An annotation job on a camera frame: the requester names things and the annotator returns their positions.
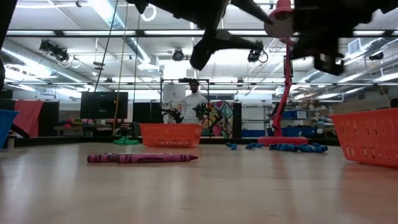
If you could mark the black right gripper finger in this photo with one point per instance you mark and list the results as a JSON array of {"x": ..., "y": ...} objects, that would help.
[
  {"x": 321, "y": 64},
  {"x": 336, "y": 65}
]

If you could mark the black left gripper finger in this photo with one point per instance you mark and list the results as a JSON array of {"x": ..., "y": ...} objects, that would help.
[
  {"x": 248, "y": 6},
  {"x": 205, "y": 49}
]

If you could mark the orange plastic basket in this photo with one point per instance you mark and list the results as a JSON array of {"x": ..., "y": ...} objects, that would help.
[
  {"x": 171, "y": 135},
  {"x": 367, "y": 137}
]

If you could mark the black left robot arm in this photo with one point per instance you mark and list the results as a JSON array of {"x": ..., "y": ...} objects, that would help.
[{"x": 6, "y": 12}]

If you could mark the black ceiling spotlight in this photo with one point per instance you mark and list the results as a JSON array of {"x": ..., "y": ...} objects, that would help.
[
  {"x": 178, "y": 55},
  {"x": 54, "y": 51},
  {"x": 253, "y": 56}
]

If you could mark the blue storage bin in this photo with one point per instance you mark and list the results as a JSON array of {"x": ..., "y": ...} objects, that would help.
[{"x": 298, "y": 114}]

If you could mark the person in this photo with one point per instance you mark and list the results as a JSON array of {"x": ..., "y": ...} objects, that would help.
[{"x": 192, "y": 105}]

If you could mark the colourful patterned panel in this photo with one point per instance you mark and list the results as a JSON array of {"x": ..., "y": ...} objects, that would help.
[{"x": 222, "y": 118}]

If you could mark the red desk lamp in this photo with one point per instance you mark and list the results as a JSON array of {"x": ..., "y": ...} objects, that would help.
[{"x": 281, "y": 140}]

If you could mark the black partition panel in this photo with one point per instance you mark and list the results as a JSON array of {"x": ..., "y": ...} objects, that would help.
[{"x": 146, "y": 112}]

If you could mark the black television screen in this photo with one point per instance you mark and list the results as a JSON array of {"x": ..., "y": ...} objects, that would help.
[{"x": 104, "y": 105}]

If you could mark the purple crayon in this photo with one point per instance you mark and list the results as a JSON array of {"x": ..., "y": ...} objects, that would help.
[
  {"x": 99, "y": 158},
  {"x": 155, "y": 159}
]

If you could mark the red cloth curtain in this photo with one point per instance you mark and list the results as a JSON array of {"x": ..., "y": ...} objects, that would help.
[{"x": 29, "y": 115}]

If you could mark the blue plastic basket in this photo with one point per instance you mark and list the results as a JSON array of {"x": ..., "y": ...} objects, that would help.
[{"x": 6, "y": 127}]

